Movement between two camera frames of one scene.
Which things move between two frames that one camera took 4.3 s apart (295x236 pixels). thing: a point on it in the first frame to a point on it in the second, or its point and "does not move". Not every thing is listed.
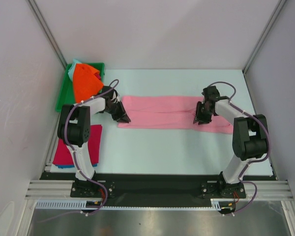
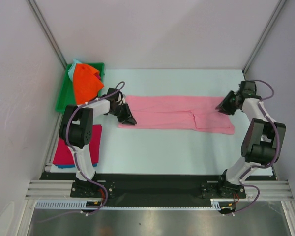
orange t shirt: (86, 84) does not move
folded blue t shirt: (64, 166) does not move
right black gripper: (203, 112) to (230, 103)
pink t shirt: (168, 112) does not move
